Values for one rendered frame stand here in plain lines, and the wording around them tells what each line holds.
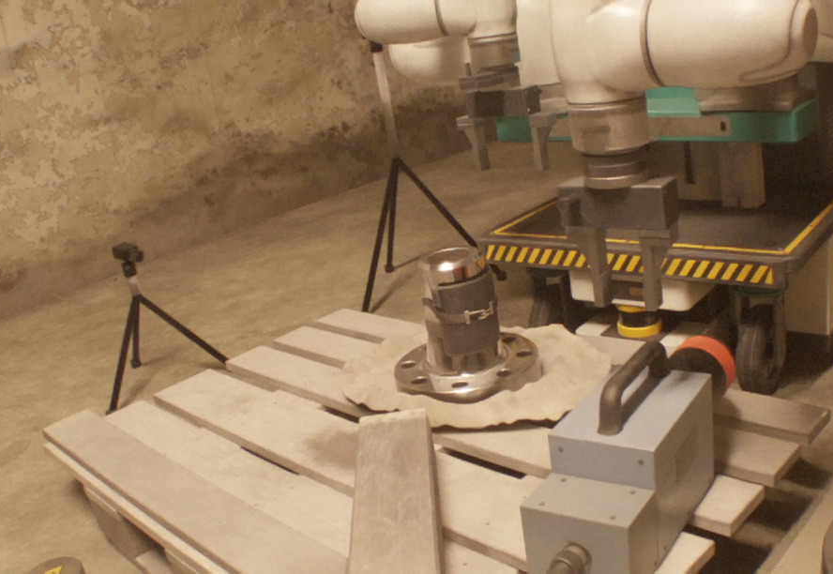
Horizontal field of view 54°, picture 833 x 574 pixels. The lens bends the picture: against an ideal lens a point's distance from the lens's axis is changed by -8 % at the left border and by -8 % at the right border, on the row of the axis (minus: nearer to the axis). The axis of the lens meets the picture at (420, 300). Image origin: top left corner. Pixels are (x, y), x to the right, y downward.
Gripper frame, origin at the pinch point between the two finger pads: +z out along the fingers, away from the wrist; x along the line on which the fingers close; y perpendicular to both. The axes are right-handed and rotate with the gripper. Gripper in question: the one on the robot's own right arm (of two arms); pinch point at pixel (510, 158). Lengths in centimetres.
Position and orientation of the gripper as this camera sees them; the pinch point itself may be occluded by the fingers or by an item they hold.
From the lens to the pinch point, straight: 161.9
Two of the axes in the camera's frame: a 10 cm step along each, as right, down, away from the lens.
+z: 1.6, 9.3, 3.2
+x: -7.5, -0.9, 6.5
